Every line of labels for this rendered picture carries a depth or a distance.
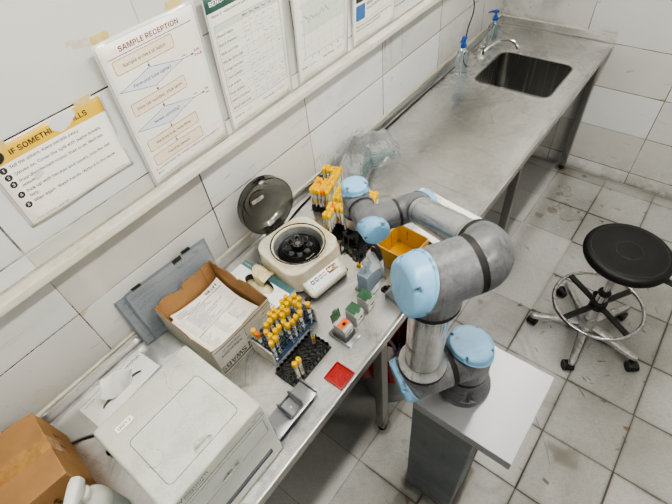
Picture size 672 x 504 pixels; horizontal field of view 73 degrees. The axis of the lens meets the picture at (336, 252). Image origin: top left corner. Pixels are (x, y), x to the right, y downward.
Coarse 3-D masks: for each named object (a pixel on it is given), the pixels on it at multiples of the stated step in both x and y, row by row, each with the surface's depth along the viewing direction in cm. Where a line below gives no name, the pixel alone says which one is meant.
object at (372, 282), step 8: (368, 264) 154; (360, 272) 152; (368, 272) 152; (376, 272) 155; (360, 280) 153; (368, 280) 152; (376, 280) 158; (384, 280) 161; (360, 288) 157; (368, 288) 155; (376, 288) 158
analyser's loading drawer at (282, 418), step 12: (300, 384) 134; (288, 396) 131; (300, 396) 132; (312, 396) 131; (276, 408) 130; (288, 408) 129; (300, 408) 128; (276, 420) 127; (288, 420) 127; (276, 432) 125
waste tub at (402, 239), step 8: (392, 232) 165; (400, 232) 168; (408, 232) 165; (416, 232) 162; (384, 240) 162; (392, 240) 168; (400, 240) 171; (408, 240) 168; (416, 240) 165; (424, 240) 161; (384, 248) 158; (392, 248) 170; (400, 248) 170; (408, 248) 170; (416, 248) 168; (384, 256) 161; (392, 256) 158; (384, 264) 165
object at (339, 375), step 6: (336, 366) 141; (342, 366) 141; (330, 372) 140; (336, 372) 140; (342, 372) 139; (348, 372) 139; (354, 372) 138; (324, 378) 139; (330, 378) 138; (336, 378) 138; (342, 378) 138; (348, 378) 137; (336, 384) 137; (342, 384) 137
